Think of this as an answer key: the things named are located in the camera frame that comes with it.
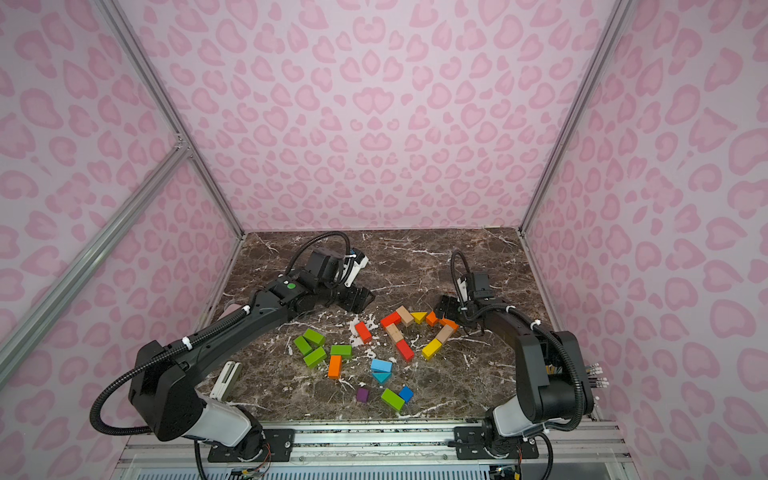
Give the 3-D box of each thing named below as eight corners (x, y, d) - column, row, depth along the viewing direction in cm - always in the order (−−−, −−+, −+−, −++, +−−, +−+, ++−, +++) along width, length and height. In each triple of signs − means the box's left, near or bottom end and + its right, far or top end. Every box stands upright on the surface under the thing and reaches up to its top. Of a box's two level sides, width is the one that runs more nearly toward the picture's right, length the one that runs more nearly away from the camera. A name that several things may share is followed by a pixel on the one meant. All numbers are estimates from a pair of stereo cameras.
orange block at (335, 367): (328, 378, 86) (327, 375, 84) (331, 358, 90) (330, 355, 87) (340, 378, 86) (339, 375, 84) (343, 358, 89) (341, 355, 87)
